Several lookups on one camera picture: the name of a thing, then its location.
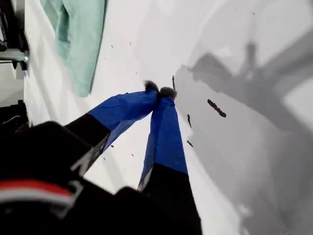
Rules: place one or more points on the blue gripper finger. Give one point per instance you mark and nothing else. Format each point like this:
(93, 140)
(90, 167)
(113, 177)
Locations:
(166, 137)
(117, 110)

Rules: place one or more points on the pale green T-shirt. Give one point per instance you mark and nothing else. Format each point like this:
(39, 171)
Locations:
(78, 49)

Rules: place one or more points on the blue tape strip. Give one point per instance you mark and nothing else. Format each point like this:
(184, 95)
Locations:
(25, 74)

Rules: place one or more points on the small black box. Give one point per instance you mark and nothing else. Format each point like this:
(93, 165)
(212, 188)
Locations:
(13, 112)

